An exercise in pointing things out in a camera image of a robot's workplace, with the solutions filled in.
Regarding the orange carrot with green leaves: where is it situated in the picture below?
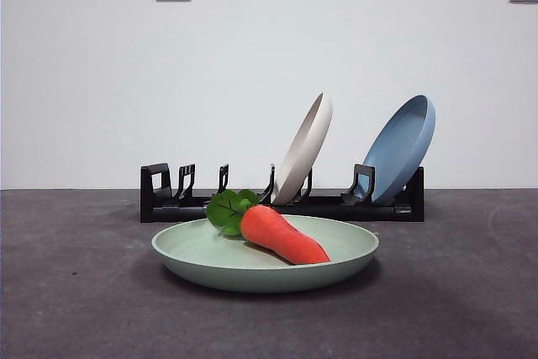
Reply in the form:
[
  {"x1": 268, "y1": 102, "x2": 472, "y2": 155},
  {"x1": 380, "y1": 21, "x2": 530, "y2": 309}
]
[{"x1": 204, "y1": 189, "x2": 332, "y2": 267}]

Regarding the green round plate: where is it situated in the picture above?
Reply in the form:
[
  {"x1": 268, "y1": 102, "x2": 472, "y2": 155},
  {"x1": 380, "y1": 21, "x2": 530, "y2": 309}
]
[{"x1": 150, "y1": 214, "x2": 380, "y2": 294}]

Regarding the beige round plate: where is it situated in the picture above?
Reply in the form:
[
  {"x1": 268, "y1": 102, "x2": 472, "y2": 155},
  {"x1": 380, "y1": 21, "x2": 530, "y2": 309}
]
[{"x1": 270, "y1": 91, "x2": 334, "y2": 205}]

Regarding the black plate rack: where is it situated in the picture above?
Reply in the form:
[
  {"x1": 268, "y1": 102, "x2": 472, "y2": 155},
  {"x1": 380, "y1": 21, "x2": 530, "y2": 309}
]
[{"x1": 140, "y1": 162, "x2": 425, "y2": 224}]

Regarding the blue round plate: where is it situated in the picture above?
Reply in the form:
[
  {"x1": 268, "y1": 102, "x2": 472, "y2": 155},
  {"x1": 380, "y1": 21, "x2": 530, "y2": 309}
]
[{"x1": 361, "y1": 94, "x2": 436, "y2": 205}]

